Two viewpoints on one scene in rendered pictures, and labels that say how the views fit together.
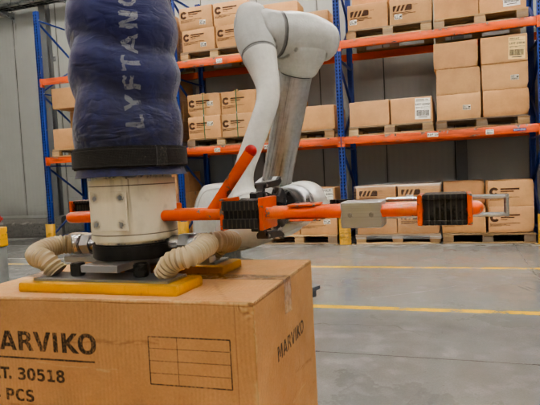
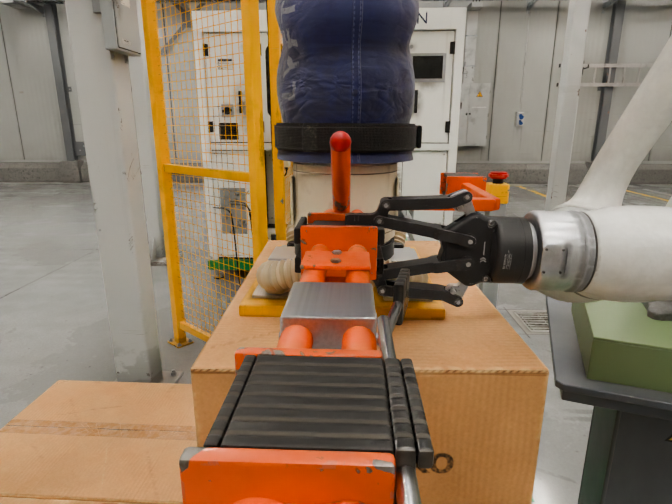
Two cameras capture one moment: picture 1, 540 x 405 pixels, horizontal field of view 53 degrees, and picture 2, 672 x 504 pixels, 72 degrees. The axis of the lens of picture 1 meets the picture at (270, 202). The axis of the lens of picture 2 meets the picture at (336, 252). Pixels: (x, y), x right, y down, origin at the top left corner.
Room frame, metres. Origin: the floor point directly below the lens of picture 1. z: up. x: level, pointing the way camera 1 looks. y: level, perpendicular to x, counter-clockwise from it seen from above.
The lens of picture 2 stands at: (0.85, -0.46, 1.21)
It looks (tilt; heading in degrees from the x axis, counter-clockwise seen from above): 15 degrees down; 73
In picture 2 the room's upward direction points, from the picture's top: straight up
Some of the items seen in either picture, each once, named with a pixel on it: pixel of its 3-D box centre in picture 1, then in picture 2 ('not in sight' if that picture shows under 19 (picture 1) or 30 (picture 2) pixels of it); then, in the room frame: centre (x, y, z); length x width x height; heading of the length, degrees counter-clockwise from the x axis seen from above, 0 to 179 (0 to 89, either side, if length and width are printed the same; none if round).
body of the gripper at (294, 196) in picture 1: (280, 206); (481, 249); (1.16, -0.02, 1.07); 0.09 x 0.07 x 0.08; 159
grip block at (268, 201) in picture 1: (248, 212); (340, 244); (1.01, 0.04, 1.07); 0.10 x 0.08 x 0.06; 160
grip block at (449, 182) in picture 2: (92, 209); (462, 185); (1.44, 0.47, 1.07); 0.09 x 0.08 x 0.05; 160
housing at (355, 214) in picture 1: (363, 213); (330, 326); (0.94, -0.16, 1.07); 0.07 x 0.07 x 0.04; 70
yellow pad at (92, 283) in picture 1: (108, 276); (289, 266); (1.00, 0.31, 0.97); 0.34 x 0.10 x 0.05; 70
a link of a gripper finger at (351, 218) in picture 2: (257, 190); (367, 211); (1.04, 0.02, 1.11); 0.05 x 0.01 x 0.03; 159
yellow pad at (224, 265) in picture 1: (161, 259); (399, 267); (1.18, 0.24, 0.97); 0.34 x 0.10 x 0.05; 70
